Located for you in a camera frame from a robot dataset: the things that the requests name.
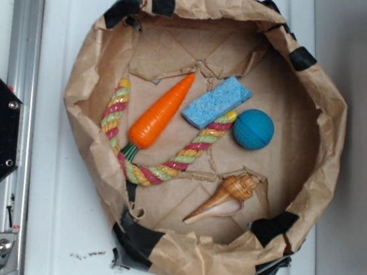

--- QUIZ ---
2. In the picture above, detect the blue ball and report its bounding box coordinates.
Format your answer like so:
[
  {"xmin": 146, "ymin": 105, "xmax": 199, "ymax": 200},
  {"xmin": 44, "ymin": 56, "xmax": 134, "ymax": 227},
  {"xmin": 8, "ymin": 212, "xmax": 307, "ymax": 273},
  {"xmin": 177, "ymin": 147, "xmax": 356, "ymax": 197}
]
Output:
[{"xmin": 233, "ymin": 109, "xmax": 275, "ymax": 150}]

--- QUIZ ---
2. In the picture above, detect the metal corner bracket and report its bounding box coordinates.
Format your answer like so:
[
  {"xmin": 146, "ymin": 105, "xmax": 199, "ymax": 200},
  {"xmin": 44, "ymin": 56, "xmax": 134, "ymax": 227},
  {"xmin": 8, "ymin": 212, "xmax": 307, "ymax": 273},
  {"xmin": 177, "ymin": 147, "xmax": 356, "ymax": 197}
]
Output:
[{"xmin": 0, "ymin": 233, "xmax": 18, "ymax": 275}]

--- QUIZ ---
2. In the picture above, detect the aluminium rail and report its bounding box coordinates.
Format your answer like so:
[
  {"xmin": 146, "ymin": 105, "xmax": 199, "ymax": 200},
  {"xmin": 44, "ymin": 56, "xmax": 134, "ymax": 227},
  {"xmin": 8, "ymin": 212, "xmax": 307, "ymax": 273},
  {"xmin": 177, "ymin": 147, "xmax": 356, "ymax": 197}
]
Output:
[{"xmin": 0, "ymin": 0, "xmax": 45, "ymax": 275}]

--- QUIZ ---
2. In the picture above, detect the orange plastic carrot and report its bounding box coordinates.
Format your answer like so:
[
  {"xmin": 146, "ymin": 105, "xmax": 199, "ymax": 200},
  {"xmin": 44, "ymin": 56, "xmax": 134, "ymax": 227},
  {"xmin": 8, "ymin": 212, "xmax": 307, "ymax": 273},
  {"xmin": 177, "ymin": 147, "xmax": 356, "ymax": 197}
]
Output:
[{"xmin": 121, "ymin": 73, "xmax": 196, "ymax": 162}]

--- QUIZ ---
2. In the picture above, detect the multicolour rope toy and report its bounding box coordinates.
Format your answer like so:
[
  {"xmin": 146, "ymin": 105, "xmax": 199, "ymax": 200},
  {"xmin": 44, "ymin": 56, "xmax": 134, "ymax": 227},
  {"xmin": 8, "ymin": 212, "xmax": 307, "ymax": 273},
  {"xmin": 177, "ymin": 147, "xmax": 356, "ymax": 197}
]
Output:
[{"xmin": 100, "ymin": 79, "xmax": 238, "ymax": 187}]

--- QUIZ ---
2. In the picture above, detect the blue sponge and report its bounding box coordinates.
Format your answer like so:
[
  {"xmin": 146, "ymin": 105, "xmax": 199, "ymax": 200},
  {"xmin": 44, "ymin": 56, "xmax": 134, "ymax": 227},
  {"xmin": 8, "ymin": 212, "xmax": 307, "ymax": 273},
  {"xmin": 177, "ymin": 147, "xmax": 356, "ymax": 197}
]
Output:
[{"xmin": 181, "ymin": 76, "xmax": 253, "ymax": 129}]

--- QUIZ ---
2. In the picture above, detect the brown spiral seashell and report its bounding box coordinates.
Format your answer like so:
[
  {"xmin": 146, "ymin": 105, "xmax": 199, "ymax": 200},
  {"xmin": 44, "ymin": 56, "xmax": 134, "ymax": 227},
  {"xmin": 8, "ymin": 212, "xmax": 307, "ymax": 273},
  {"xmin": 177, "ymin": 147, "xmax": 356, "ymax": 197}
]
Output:
[{"xmin": 183, "ymin": 175, "xmax": 260, "ymax": 225}]

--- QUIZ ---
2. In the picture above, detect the brown paper nest container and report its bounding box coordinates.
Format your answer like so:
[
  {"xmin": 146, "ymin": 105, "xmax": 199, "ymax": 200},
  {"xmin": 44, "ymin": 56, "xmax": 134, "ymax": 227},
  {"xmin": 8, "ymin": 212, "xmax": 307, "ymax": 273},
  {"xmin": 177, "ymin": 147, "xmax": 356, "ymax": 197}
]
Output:
[{"xmin": 64, "ymin": 0, "xmax": 347, "ymax": 275}]

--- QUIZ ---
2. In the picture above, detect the white tray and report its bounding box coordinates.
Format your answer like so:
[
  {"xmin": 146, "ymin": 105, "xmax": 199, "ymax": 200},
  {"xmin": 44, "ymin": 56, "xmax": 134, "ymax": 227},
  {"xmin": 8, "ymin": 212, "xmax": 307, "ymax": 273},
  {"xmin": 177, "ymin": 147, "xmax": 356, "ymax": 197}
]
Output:
[{"xmin": 24, "ymin": 0, "xmax": 316, "ymax": 275}]

